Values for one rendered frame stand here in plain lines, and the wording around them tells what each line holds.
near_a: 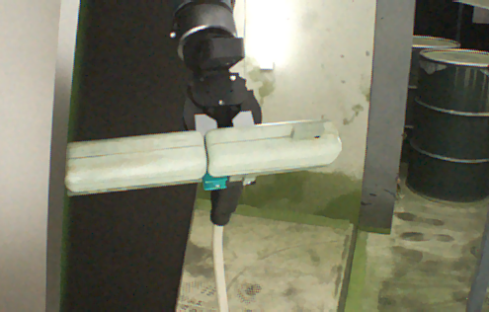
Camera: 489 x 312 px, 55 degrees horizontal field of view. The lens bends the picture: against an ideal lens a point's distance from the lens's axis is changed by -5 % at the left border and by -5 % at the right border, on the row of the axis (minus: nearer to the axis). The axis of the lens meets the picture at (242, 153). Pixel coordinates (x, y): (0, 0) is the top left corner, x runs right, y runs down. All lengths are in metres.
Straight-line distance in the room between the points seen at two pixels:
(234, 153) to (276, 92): 2.06
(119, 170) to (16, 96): 0.18
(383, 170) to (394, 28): 0.73
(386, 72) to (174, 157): 2.04
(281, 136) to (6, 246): 0.30
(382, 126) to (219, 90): 1.98
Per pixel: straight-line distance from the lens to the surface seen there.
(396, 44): 2.47
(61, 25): 0.36
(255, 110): 0.62
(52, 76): 0.36
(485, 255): 1.93
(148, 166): 0.52
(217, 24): 0.68
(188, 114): 0.61
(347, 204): 2.73
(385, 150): 2.60
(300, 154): 0.55
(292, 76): 2.55
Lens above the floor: 1.35
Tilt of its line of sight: 21 degrees down
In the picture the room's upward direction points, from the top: straight up
